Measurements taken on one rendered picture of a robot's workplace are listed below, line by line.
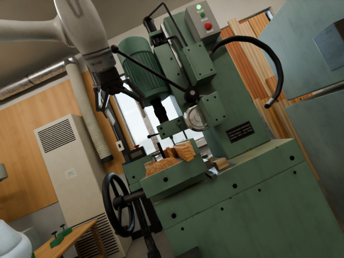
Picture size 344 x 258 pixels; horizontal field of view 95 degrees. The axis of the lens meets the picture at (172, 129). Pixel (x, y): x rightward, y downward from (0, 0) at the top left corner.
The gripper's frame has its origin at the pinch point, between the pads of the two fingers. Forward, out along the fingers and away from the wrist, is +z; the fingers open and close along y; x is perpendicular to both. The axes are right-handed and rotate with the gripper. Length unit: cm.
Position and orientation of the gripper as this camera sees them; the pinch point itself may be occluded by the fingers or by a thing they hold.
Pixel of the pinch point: (128, 117)
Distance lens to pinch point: 68.3
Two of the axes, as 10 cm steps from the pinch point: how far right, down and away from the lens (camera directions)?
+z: 2.3, 7.8, 5.8
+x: -0.7, -5.8, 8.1
